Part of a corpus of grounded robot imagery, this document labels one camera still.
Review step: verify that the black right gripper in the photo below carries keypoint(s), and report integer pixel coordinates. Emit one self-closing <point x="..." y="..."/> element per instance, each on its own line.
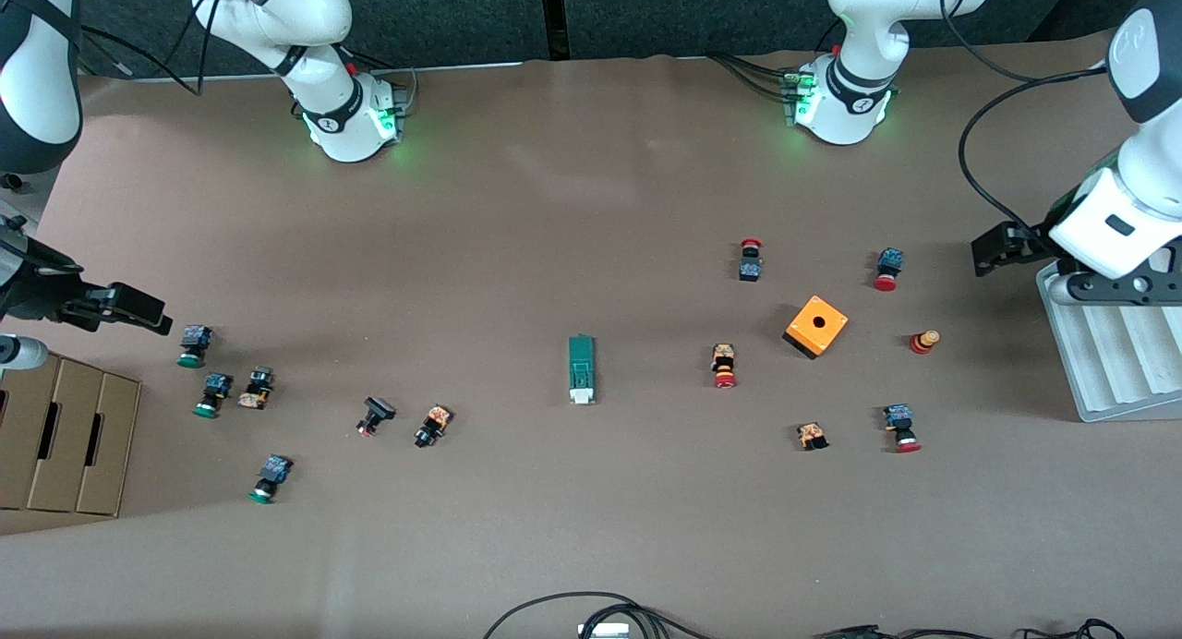
<point x="39" y="292"/>

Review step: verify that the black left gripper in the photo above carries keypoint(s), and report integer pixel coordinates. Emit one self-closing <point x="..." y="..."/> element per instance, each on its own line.
<point x="1031" y="243"/>

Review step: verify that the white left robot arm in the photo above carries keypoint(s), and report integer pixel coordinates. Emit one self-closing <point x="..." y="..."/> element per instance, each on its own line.
<point x="868" y="11"/>

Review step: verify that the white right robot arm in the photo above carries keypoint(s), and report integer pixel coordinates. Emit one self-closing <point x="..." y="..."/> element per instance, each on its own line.
<point x="323" y="30"/>

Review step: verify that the green push button blue block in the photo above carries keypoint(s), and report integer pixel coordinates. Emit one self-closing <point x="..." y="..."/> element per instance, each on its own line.
<point x="212" y="394"/>
<point x="194" y="345"/>
<point x="270" y="478"/>

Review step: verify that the red mushroom button blue block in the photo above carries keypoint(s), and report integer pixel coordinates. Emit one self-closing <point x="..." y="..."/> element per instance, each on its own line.
<point x="900" y="428"/>
<point x="887" y="269"/>

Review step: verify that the red yellow button cap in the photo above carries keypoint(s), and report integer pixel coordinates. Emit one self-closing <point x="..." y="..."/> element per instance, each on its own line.
<point x="923" y="342"/>

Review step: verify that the brown cardboard divider box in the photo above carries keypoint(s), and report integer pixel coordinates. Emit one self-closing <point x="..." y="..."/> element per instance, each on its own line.
<point x="65" y="445"/>

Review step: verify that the grey metal cabinet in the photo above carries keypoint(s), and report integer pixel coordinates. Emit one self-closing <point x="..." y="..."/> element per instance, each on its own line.
<point x="32" y="196"/>

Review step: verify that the grey ribbed plastic tray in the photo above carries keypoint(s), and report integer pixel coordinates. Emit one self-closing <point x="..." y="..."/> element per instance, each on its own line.
<point x="1117" y="371"/>

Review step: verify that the red mushroom button black block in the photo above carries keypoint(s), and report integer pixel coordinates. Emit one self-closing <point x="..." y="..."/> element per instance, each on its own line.
<point x="750" y="262"/>

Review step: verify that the black square button red base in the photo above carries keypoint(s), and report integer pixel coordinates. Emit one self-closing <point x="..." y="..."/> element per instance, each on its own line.
<point x="374" y="415"/>

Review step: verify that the red mushroom button orange block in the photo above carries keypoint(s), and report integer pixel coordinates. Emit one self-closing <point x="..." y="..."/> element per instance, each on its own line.
<point x="724" y="365"/>

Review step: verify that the orange button enclosure box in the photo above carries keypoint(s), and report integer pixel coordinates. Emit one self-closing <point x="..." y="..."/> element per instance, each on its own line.
<point x="816" y="326"/>

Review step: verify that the black selector switch orange block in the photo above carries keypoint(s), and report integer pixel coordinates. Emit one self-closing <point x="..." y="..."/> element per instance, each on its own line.
<point x="432" y="426"/>

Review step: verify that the black vertical post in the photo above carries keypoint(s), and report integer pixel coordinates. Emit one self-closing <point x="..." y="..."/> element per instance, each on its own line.
<point x="554" y="16"/>

